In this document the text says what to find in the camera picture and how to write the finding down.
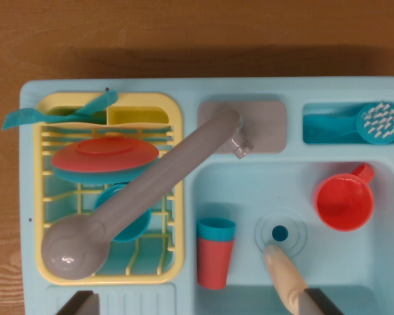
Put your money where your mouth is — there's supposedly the red plastic mug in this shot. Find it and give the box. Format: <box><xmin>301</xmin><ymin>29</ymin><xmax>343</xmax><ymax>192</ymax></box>
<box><xmin>313</xmin><ymin>163</ymin><xmax>376</xmax><ymax>232</ymax></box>

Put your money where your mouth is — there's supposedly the teal toy fork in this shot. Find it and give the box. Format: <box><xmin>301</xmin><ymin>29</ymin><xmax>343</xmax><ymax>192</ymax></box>
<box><xmin>1</xmin><ymin>108</ymin><xmax>83</xmax><ymax>131</ymax></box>

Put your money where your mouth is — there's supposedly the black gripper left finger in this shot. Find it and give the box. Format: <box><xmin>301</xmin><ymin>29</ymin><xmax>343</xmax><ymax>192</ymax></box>
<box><xmin>55</xmin><ymin>290</ymin><xmax>100</xmax><ymax>315</ymax></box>

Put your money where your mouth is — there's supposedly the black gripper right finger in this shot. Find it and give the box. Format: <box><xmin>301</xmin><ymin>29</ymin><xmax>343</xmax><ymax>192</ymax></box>
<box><xmin>298</xmin><ymin>287</ymin><xmax>345</xmax><ymax>315</ymax></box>

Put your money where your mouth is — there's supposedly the yellow plastic dish rack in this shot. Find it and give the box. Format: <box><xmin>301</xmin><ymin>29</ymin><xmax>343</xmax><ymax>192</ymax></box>
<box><xmin>32</xmin><ymin>92</ymin><xmax>185</xmax><ymax>285</ymax></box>

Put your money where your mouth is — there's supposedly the teal plastic plate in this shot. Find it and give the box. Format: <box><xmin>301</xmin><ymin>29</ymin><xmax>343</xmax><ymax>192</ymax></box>
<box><xmin>52</xmin><ymin>157</ymin><xmax>158</xmax><ymax>184</ymax></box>

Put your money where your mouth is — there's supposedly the red plastic cup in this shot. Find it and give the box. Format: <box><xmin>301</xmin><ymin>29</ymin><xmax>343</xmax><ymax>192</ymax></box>
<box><xmin>196</xmin><ymin>236</ymin><xmax>236</xmax><ymax>290</ymax></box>

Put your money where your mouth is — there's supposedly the teal plastic bowl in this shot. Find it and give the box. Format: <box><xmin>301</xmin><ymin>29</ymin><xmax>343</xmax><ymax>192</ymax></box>
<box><xmin>93</xmin><ymin>183</ymin><xmax>152</xmax><ymax>243</ymax></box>

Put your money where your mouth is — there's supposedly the grey toy faucet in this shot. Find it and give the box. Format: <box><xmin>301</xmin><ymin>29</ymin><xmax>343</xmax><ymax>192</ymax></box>
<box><xmin>41</xmin><ymin>108</ymin><xmax>252</xmax><ymax>281</ymax></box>

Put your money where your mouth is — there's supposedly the light blue toy sink unit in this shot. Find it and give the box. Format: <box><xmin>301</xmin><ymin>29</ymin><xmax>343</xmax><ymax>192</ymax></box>
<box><xmin>19</xmin><ymin>77</ymin><xmax>394</xmax><ymax>315</ymax></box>

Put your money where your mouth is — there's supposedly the teal plastic cup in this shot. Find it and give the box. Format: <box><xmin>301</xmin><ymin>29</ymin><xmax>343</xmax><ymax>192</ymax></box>
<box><xmin>196</xmin><ymin>217</ymin><xmax>237</xmax><ymax>243</ymax></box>

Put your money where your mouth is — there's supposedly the red plastic plate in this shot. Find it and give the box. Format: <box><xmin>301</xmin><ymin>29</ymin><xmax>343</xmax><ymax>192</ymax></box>
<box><xmin>51</xmin><ymin>136</ymin><xmax>160</xmax><ymax>173</ymax></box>

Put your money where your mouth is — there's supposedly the teal dish brush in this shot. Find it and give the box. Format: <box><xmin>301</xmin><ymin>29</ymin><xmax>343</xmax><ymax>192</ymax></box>
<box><xmin>303</xmin><ymin>102</ymin><xmax>394</xmax><ymax>146</ymax></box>

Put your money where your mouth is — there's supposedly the grey faucet base plate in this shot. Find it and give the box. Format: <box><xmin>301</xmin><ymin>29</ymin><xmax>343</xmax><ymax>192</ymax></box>
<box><xmin>196</xmin><ymin>100</ymin><xmax>288</xmax><ymax>154</ymax></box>

